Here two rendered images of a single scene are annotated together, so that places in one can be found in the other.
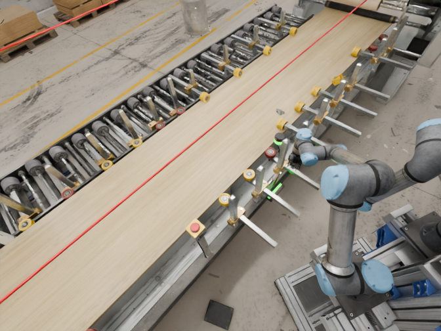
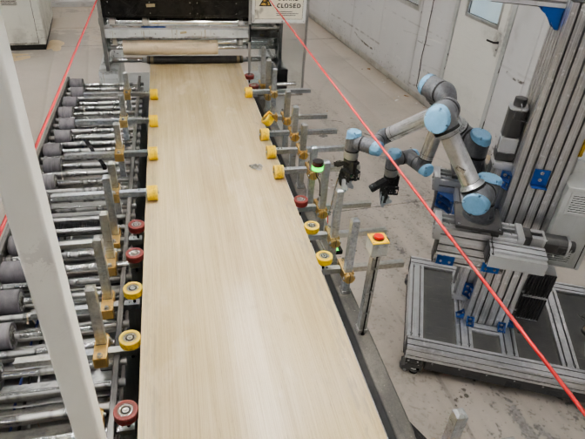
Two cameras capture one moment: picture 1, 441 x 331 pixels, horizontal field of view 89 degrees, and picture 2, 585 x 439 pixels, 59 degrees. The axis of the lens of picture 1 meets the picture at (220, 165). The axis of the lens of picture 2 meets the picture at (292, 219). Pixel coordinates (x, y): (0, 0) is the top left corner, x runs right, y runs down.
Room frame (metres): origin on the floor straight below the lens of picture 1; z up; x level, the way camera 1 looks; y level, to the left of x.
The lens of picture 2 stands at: (-0.06, 1.80, 2.42)
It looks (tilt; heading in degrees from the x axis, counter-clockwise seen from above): 34 degrees down; 296
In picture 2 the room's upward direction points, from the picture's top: 4 degrees clockwise
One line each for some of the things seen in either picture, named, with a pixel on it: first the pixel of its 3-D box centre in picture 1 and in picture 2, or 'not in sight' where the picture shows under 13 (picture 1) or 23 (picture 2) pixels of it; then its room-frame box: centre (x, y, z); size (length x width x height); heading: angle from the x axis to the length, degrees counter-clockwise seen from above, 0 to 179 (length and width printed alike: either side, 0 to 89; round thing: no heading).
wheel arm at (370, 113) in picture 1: (343, 102); (300, 131); (1.33, -1.06, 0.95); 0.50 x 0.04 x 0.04; 40
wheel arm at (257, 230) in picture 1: (248, 222); (361, 266); (0.49, -0.13, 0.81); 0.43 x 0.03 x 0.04; 40
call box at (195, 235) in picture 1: (196, 230); (377, 245); (0.37, 0.16, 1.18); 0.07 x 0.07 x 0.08; 40
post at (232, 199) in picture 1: (233, 214); (349, 260); (0.53, -0.04, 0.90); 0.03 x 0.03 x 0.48; 40
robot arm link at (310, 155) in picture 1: (311, 154); (373, 145); (0.64, -0.47, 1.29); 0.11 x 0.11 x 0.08; 86
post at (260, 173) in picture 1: (258, 187); (334, 229); (0.70, -0.23, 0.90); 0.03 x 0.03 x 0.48; 40
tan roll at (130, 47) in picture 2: (362, 0); (195, 47); (2.80, -1.86, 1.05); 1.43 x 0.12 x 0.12; 40
